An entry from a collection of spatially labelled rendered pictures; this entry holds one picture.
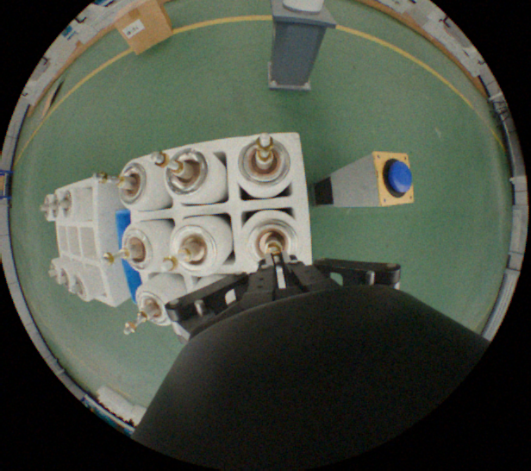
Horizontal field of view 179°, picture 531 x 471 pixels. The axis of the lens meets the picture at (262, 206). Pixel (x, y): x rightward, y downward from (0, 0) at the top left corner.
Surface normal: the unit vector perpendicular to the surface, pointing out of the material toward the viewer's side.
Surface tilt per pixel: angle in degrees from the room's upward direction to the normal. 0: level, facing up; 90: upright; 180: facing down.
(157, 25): 90
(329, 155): 0
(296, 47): 90
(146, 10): 90
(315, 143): 0
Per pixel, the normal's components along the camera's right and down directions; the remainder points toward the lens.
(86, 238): 1.00, -0.04
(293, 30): 0.02, 1.00
